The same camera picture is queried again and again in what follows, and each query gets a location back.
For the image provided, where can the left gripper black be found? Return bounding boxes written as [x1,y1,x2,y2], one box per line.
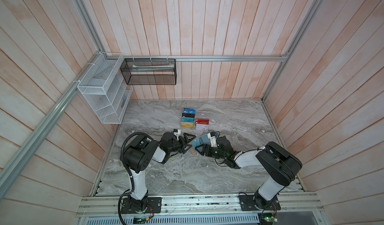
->
[168,133,196,154]

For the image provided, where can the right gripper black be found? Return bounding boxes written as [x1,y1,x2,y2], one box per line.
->
[195,143,226,160]

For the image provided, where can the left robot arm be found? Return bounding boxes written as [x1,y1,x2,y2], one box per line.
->
[120,129,196,210]

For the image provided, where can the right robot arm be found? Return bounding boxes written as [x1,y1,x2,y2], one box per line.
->
[192,133,303,210]

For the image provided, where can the yellow VIP card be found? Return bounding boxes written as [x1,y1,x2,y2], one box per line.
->
[181,121,194,129]

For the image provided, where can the white pink card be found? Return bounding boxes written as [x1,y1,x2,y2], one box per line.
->
[195,123,209,132]

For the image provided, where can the teal VIP card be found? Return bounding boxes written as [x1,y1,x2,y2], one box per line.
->
[182,117,195,123]

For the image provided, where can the red card on stand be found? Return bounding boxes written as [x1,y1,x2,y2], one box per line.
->
[196,118,210,125]

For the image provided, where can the black card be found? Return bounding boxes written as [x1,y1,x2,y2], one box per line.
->
[182,113,195,118]

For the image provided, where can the blue card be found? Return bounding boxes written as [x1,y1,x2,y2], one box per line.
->
[183,108,196,114]

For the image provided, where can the black mesh basket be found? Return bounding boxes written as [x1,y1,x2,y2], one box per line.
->
[120,58,177,85]

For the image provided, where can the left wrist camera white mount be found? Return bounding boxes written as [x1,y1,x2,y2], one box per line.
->
[173,129,181,140]

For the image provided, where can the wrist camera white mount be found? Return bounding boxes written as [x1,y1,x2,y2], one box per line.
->
[207,131,220,147]
[173,129,181,140]

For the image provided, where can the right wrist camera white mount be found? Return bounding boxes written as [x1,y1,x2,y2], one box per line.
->
[207,131,220,147]

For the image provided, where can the aluminium front rail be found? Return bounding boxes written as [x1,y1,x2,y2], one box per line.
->
[76,192,325,218]

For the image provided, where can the black corrugated cable hose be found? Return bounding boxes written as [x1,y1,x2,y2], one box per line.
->
[117,132,154,225]

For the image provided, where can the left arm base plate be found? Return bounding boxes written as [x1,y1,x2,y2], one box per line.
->
[120,197,162,214]

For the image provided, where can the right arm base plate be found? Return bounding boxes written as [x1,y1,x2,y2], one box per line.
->
[238,193,281,211]

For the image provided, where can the horizontal aluminium wall rail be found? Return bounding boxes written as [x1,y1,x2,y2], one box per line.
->
[105,53,288,62]

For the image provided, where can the white wire mesh shelf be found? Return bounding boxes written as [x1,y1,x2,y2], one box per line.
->
[78,52,133,124]

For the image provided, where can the left aluminium wall rail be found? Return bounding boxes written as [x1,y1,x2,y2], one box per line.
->
[1,51,102,200]

